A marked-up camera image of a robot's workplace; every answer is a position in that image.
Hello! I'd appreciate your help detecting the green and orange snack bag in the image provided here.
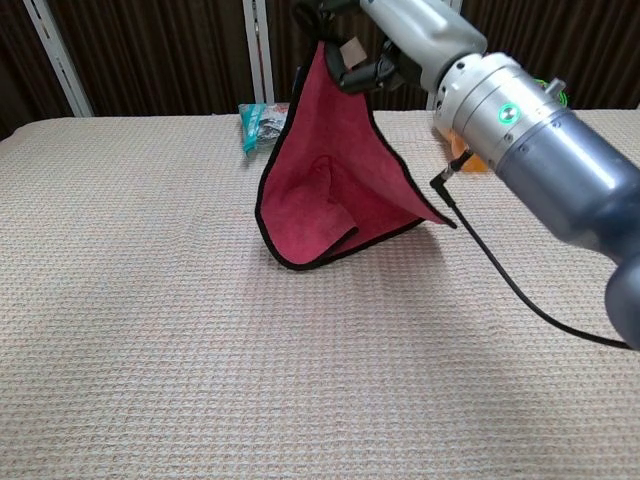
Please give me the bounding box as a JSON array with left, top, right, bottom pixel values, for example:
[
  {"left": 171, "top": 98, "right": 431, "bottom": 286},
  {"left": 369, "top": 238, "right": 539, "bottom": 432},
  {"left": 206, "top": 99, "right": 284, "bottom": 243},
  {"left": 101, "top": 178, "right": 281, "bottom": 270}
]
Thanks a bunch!
[{"left": 532, "top": 74, "right": 571, "bottom": 107}]

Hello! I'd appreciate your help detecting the grey and red cloth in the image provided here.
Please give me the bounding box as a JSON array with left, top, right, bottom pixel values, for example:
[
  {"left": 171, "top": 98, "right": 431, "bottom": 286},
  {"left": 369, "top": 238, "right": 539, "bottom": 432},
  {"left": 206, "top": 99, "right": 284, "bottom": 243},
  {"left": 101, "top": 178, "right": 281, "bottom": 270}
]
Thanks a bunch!
[{"left": 254, "top": 39, "right": 457, "bottom": 272}]

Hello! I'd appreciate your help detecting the silver and teal snack packet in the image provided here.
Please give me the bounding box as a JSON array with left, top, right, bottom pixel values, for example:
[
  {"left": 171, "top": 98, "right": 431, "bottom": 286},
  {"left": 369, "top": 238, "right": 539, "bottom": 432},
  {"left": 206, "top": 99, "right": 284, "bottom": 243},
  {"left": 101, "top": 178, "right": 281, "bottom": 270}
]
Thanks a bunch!
[{"left": 237, "top": 102, "right": 289, "bottom": 157}]

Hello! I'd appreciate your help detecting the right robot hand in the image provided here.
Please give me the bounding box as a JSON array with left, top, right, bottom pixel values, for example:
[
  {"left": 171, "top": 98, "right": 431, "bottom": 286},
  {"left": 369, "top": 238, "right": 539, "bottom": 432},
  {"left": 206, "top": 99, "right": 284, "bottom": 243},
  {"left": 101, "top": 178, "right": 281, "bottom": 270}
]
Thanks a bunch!
[{"left": 292, "top": 0, "right": 489, "bottom": 96}]

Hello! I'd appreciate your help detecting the beige woven tablecloth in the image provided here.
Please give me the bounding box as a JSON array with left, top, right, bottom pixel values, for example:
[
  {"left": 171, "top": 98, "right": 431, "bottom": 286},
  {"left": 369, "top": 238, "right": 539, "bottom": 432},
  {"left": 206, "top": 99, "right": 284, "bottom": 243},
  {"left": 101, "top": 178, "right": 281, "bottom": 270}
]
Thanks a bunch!
[{"left": 0, "top": 108, "right": 640, "bottom": 480}]

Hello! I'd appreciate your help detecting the white metal frame post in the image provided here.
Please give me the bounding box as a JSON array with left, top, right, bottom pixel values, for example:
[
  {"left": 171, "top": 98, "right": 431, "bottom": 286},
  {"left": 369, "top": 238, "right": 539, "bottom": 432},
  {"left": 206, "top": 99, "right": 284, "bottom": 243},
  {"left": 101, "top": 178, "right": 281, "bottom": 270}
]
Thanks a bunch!
[
  {"left": 241, "top": 0, "right": 276, "bottom": 105},
  {"left": 22, "top": 0, "right": 95, "bottom": 119}
]

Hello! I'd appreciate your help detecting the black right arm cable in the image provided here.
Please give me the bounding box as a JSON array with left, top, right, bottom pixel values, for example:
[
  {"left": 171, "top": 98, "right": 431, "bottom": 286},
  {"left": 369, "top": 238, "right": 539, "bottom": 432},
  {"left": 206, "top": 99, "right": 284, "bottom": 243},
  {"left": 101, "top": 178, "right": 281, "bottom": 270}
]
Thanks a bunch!
[{"left": 429, "top": 149, "right": 632, "bottom": 350}]

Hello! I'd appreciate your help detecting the orange drink bottle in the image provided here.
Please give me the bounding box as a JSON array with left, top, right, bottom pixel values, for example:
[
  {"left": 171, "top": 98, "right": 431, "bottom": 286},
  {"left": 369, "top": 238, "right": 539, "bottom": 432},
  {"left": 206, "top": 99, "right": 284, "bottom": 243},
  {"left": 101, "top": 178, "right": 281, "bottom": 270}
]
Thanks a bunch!
[{"left": 433, "top": 122, "right": 489, "bottom": 175}]

